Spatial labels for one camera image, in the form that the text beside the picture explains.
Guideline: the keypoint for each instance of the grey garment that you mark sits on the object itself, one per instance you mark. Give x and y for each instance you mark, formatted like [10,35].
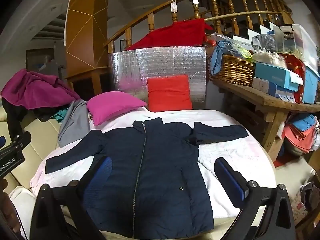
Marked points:
[75,122]

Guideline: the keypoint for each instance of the cream leather sofa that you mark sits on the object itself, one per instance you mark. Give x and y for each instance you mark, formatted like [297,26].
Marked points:
[37,140]

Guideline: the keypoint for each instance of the rough wooden table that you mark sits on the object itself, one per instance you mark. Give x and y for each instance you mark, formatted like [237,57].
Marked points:
[270,102]

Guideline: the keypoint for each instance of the silver foil insulation sheet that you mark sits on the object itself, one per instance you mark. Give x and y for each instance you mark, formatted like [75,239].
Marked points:
[162,62]

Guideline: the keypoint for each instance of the light blue cloth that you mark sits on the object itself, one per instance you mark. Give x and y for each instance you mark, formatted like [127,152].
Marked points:
[218,52]

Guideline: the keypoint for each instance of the red pillow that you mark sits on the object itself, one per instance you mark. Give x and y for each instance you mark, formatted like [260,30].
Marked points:
[168,92]

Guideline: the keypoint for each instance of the clear plastic storage box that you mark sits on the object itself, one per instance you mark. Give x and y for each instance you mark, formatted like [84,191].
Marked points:
[292,40]

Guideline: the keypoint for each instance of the framed wall picture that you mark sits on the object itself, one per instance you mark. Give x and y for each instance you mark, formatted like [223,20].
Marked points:
[40,60]

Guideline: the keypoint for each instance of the pale pink fleece blanket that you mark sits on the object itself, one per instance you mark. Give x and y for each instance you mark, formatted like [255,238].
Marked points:
[225,152]

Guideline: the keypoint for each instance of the floral plastic bag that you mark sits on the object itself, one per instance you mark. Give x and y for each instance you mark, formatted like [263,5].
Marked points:
[300,205]

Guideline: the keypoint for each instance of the navy blue zip jacket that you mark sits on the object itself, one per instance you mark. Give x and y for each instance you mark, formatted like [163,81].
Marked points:
[155,167]

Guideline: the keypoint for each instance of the magenta pillow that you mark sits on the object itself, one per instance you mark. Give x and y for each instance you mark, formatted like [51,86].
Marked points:
[112,105]

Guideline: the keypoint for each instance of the wooden stair banister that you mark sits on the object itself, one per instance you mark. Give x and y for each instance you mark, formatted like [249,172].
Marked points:
[225,2]

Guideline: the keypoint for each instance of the cream cloth bundle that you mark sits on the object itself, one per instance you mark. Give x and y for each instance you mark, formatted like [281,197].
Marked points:
[267,58]

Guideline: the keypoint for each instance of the brown wooden pillar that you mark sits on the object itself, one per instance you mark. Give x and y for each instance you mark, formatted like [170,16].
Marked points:
[85,30]

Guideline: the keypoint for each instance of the teal cloth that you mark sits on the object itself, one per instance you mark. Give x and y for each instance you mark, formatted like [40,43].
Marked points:
[60,113]

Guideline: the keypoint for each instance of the wicker basket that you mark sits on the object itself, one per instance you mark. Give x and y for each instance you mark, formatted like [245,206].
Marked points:
[232,70]

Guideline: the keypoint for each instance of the black garment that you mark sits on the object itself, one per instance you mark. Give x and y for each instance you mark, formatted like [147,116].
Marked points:
[12,120]

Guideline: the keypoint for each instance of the magenta garment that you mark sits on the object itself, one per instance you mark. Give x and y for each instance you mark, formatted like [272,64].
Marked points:
[35,90]

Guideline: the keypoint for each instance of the blue plastic bin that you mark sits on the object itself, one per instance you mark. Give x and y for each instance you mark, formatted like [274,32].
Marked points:
[310,85]

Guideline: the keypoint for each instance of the light blue cardboard box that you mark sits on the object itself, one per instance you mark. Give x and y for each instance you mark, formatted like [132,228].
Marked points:
[272,75]

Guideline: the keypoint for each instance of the red bag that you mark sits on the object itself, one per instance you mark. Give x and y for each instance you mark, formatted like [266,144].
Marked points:
[297,67]

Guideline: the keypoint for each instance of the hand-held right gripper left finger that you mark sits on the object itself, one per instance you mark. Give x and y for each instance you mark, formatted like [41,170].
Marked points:
[101,171]

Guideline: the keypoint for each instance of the stack of coloured cloths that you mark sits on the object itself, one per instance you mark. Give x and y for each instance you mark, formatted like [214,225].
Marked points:
[300,135]

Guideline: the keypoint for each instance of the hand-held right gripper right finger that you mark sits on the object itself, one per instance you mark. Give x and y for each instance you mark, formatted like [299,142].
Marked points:
[228,177]

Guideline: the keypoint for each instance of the grey plastic bag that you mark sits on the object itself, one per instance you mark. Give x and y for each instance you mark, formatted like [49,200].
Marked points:
[263,42]

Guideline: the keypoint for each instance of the white cardboard box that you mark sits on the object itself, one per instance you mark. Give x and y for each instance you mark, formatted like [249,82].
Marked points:
[265,86]

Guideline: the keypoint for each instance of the white fleece cloth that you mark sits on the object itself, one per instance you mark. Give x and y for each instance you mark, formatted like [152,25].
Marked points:
[17,197]

